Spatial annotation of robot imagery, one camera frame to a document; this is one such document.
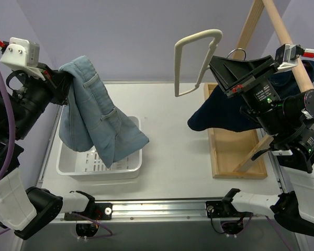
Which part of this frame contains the aluminium mounting rail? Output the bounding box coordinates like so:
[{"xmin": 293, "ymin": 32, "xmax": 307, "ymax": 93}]
[{"xmin": 60, "ymin": 200, "xmax": 281, "ymax": 223}]

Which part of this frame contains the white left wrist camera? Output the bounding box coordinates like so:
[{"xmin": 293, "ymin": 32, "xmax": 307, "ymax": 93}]
[{"xmin": 0, "ymin": 37, "xmax": 45, "ymax": 81}]

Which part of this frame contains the wooden clothes rack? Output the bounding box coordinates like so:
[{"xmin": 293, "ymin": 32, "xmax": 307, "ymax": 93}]
[{"xmin": 210, "ymin": 1, "xmax": 314, "ymax": 178}]

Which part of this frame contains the light blue denim skirt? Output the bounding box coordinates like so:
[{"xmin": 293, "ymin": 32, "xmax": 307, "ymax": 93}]
[{"xmin": 59, "ymin": 56, "xmax": 149, "ymax": 168}]

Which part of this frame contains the dark blue denim skirt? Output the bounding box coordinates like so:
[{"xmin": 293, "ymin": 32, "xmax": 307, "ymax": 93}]
[{"xmin": 187, "ymin": 71, "xmax": 314, "ymax": 134}]

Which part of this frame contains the white clothes hanger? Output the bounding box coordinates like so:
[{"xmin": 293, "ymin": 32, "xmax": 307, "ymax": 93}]
[{"xmin": 173, "ymin": 29, "xmax": 223, "ymax": 97}]

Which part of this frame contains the white plastic basket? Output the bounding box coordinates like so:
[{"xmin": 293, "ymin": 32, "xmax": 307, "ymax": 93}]
[{"xmin": 55, "ymin": 116, "xmax": 143, "ymax": 181}]

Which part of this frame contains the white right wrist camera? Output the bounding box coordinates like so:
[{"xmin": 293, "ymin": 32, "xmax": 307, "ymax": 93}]
[{"xmin": 275, "ymin": 44, "xmax": 314, "ymax": 73}]

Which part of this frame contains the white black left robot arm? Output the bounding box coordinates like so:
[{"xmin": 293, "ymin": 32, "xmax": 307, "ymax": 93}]
[{"xmin": 0, "ymin": 64, "xmax": 113, "ymax": 240}]

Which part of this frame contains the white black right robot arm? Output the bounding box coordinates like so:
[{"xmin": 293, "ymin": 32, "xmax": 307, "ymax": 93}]
[{"xmin": 209, "ymin": 56, "xmax": 314, "ymax": 237}]

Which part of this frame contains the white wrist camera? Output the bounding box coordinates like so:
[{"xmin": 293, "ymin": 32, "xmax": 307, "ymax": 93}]
[
  {"xmin": 275, "ymin": 44, "xmax": 314, "ymax": 73},
  {"xmin": 0, "ymin": 37, "xmax": 45, "ymax": 81}
]

